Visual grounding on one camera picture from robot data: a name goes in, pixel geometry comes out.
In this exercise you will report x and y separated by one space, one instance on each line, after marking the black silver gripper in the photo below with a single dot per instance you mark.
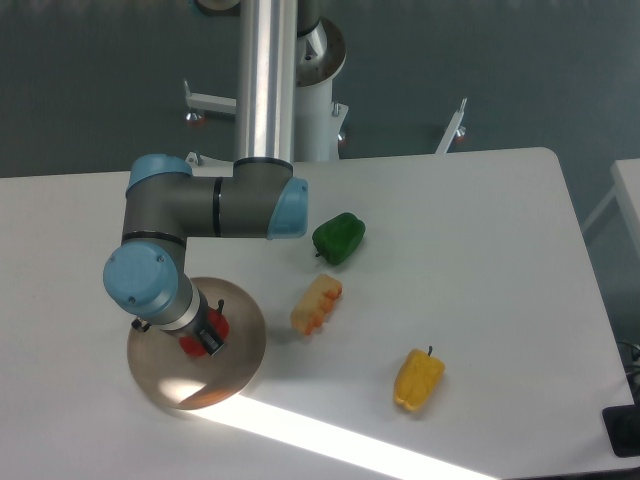
186 324

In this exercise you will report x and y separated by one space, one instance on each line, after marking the red toy bell pepper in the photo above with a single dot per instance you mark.
215 318

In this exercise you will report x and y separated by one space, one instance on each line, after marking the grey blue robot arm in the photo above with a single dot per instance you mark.
166 204

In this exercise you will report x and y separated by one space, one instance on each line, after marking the translucent brown round plate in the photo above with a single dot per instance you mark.
172 379

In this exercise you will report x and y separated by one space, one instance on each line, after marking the green toy bell pepper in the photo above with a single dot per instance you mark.
338 238

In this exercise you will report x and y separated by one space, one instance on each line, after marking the yellow toy bell pepper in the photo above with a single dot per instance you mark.
417 379

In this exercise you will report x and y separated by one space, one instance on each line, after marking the orange yellow toy food block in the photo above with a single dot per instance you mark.
315 304

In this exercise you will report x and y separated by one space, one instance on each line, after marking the black device at table edge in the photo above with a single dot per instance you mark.
622 426

